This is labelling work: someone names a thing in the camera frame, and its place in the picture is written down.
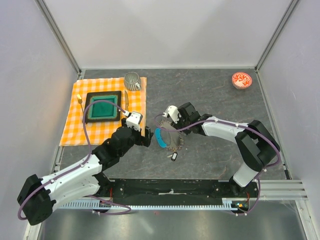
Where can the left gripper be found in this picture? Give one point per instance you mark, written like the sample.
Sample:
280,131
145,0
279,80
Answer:
148,135

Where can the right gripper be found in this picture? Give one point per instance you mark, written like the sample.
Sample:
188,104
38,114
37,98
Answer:
176,126

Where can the blue keyring with metal rings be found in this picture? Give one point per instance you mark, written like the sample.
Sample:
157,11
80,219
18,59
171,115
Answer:
172,141

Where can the black key tag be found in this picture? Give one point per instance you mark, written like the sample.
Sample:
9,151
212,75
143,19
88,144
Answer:
174,156

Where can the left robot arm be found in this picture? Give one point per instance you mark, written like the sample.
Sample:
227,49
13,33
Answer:
41,196

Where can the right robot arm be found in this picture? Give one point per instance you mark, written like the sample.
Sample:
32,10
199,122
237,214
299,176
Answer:
255,143

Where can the orange checkered cloth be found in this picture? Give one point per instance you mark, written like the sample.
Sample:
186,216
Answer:
73,133

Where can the green square plate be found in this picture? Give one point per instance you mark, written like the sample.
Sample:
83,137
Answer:
103,111

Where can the grey striped mug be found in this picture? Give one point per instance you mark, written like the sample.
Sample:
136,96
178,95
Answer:
132,81

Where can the red patterned bowl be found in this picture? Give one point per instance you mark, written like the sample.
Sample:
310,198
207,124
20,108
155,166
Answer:
241,80

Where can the gold fork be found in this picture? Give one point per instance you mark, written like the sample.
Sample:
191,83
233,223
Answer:
80,102

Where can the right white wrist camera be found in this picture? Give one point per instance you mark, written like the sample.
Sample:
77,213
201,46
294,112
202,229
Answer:
173,113

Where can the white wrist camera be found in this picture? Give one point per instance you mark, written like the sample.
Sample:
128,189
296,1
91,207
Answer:
173,113
133,120

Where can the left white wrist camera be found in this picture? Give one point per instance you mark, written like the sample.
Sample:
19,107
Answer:
133,120

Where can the wooden handled knife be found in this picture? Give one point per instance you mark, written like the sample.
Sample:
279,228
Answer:
127,103

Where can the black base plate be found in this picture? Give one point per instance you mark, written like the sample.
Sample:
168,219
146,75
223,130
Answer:
175,192

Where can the grey cable duct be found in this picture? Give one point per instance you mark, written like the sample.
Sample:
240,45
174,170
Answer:
98,205

